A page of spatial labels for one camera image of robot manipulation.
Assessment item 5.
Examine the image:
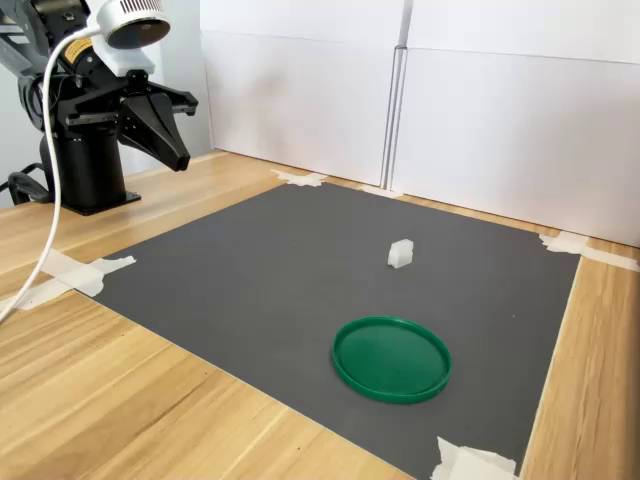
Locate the small white plastic terminal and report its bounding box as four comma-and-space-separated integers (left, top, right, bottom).
387, 238, 415, 271

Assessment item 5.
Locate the round green lid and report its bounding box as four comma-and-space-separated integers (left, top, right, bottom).
331, 315, 453, 405

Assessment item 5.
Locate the dark grey mat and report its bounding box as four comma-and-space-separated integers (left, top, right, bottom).
92, 182, 585, 480

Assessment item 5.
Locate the clear partition joiner strip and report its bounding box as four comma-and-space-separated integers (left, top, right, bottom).
380, 43, 410, 192

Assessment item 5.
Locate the white camera cable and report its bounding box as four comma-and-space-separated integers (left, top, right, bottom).
0, 25, 104, 324

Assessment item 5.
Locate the white round wrist camera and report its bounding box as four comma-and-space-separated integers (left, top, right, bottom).
94, 0, 172, 79

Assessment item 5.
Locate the black braided cable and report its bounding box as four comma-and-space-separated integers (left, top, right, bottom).
0, 162, 54, 206

